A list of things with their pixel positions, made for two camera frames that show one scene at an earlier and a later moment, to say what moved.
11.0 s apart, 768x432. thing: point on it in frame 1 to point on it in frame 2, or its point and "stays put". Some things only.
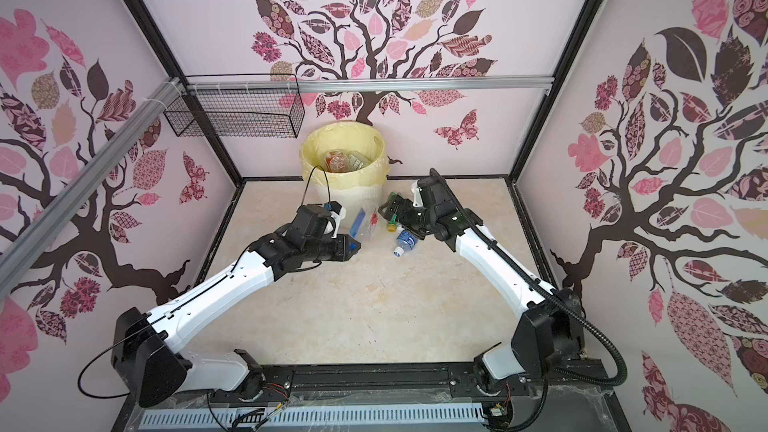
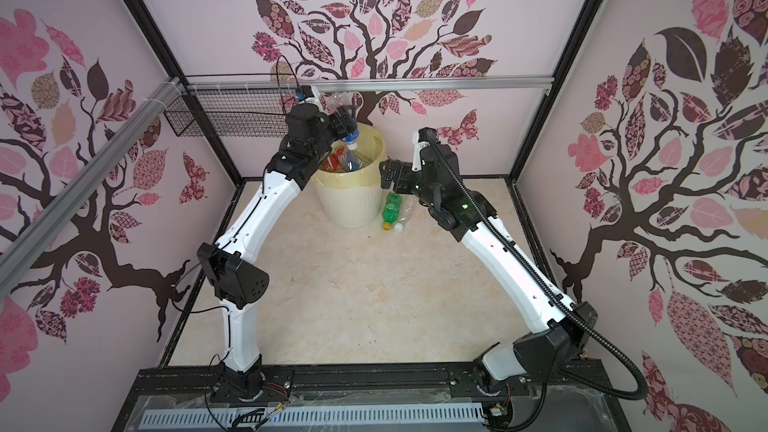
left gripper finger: x=347 y=247 to x=345 y=121
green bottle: x=392 y=226 stays put
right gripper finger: x=397 y=207 to x=399 y=173
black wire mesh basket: x=236 y=113 stays put
